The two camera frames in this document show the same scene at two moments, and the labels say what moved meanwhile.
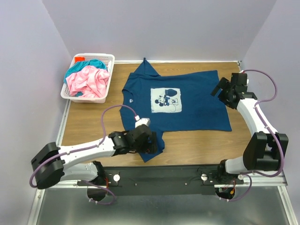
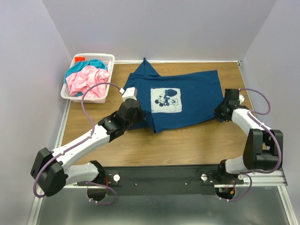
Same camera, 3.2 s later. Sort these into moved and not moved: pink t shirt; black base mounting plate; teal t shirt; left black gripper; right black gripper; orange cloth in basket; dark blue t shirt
Moved: right black gripper; left black gripper; dark blue t shirt
Not moved: teal t shirt; orange cloth in basket; black base mounting plate; pink t shirt
